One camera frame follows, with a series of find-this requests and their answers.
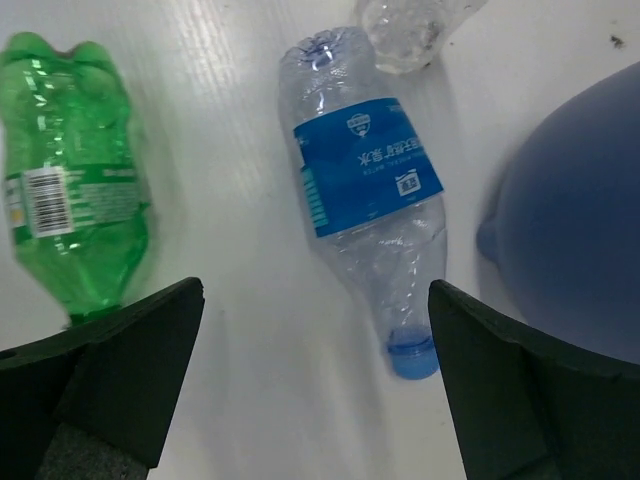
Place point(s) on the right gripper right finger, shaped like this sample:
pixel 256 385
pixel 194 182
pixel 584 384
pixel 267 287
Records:
pixel 526 405

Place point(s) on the small clear bottle white cap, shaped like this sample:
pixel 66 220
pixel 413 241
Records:
pixel 408 34

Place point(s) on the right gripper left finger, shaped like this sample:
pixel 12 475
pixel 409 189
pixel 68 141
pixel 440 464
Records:
pixel 96 401

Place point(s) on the blue label water bottle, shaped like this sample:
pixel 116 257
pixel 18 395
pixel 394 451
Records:
pixel 373 199

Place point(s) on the green plastic bottle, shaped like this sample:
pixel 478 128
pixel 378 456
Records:
pixel 73 190

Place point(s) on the blue plastic bin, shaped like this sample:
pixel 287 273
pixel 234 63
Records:
pixel 564 234

